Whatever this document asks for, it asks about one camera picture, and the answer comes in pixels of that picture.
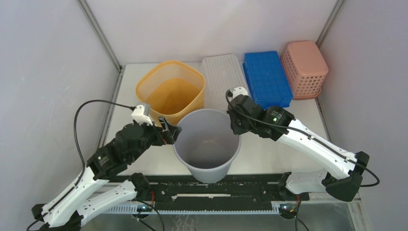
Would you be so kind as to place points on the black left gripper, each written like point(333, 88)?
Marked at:
point(169, 136)

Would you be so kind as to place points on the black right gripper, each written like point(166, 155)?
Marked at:
point(236, 129)

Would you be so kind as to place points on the blue compartment tray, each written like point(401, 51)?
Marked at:
point(266, 79)

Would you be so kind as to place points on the grey bin liner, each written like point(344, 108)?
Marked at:
point(206, 145)

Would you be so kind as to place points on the yellow ribbed waste bin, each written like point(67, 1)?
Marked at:
point(172, 89)

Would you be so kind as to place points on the white perforated plastic basket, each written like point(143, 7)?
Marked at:
point(221, 73)

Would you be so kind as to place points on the pink perforated plastic basket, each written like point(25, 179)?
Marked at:
point(305, 69)

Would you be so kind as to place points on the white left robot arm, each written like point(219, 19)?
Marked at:
point(75, 206)

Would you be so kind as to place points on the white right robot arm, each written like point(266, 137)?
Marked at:
point(342, 173)

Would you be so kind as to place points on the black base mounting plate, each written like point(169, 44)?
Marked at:
point(184, 191)

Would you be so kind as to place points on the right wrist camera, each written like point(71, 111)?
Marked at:
point(234, 92)

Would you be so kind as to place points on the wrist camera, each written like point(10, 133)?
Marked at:
point(234, 92)
point(141, 114)

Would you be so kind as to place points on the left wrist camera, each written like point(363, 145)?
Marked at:
point(141, 114)

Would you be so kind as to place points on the white slotted cable duct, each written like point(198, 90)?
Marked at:
point(138, 209)

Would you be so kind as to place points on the aluminium frame rail left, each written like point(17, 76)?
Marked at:
point(111, 74)

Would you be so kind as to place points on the aluminium frame rail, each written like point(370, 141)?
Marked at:
point(320, 41)
point(111, 74)

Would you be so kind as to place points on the aluminium frame rail right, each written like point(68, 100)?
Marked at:
point(320, 41)

